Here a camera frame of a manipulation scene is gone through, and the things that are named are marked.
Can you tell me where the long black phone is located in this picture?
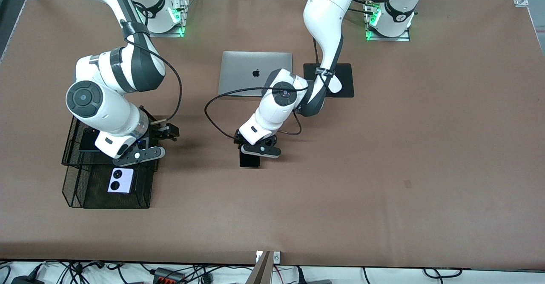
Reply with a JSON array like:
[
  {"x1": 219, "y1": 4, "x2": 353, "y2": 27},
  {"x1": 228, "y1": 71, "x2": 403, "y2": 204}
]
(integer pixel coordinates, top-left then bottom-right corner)
[{"x1": 239, "y1": 148, "x2": 261, "y2": 169}]

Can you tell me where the lilac flip phone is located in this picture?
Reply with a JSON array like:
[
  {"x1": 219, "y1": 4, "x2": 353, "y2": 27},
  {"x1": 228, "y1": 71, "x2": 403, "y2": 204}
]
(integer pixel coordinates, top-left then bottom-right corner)
[{"x1": 107, "y1": 168, "x2": 135, "y2": 195}]

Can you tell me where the small square black phone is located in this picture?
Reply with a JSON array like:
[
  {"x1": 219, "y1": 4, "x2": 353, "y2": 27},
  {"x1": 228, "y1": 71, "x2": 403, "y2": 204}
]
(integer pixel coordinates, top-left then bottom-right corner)
[{"x1": 79, "y1": 128, "x2": 102, "y2": 153}]

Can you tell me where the silver laptop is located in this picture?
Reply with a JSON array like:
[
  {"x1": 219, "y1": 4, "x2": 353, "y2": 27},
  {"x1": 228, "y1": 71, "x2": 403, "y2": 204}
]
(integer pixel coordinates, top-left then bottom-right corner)
[{"x1": 218, "y1": 51, "x2": 293, "y2": 98}]

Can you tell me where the black mesh two-tier tray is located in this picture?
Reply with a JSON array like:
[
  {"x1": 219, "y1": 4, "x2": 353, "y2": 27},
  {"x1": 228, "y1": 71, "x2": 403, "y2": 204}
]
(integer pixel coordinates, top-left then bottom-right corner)
[{"x1": 61, "y1": 108, "x2": 161, "y2": 210}]

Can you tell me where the black mouse pad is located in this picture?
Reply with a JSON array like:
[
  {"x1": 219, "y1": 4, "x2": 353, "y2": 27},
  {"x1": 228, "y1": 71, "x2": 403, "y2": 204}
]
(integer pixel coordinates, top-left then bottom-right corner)
[{"x1": 303, "y1": 63, "x2": 355, "y2": 98}]

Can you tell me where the black orange power strip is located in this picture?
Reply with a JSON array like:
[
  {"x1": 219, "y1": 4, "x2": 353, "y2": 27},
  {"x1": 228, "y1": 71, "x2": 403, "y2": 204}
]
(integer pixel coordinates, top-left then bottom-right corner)
[{"x1": 152, "y1": 267, "x2": 186, "y2": 284}]

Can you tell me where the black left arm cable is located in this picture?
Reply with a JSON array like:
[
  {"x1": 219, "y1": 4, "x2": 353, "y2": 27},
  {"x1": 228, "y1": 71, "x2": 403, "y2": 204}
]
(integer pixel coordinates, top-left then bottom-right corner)
[{"x1": 204, "y1": 37, "x2": 337, "y2": 140}]

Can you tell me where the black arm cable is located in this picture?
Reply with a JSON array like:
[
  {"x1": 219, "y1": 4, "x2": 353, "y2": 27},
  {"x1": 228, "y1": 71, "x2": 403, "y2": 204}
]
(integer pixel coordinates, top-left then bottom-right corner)
[
  {"x1": 121, "y1": 20, "x2": 183, "y2": 127},
  {"x1": 204, "y1": 37, "x2": 337, "y2": 140}
]

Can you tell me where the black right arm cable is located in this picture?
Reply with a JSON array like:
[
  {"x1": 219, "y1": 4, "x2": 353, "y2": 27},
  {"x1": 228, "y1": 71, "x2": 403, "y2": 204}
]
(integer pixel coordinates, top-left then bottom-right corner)
[{"x1": 121, "y1": 20, "x2": 183, "y2": 127}]

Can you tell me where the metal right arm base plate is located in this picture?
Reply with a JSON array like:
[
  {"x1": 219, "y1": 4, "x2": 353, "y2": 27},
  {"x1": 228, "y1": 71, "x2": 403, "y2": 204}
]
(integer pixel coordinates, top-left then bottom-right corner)
[{"x1": 147, "y1": 0, "x2": 189, "y2": 38}]

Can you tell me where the brown angled post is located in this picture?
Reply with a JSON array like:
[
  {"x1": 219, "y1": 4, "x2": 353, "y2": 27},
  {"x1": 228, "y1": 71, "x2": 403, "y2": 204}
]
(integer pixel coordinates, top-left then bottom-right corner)
[{"x1": 245, "y1": 251, "x2": 273, "y2": 284}]

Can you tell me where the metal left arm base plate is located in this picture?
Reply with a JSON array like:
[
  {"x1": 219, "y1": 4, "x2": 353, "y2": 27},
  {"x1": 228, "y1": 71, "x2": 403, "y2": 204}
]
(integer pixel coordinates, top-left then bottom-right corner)
[{"x1": 365, "y1": 20, "x2": 412, "y2": 42}]

